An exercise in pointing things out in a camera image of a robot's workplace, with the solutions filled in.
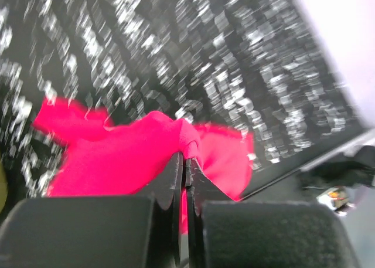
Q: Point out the right orange connector box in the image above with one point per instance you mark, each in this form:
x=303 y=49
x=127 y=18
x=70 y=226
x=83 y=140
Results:
x=336 y=199

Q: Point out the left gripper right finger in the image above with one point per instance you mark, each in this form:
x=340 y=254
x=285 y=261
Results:
x=224 y=233

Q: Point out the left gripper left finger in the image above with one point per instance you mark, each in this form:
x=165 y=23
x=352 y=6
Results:
x=140 y=230

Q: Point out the olive green plastic tub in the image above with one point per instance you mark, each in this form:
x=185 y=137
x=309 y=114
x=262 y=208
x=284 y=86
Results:
x=3 y=187

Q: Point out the pink t shirt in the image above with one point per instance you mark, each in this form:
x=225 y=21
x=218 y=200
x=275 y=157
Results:
x=101 y=158

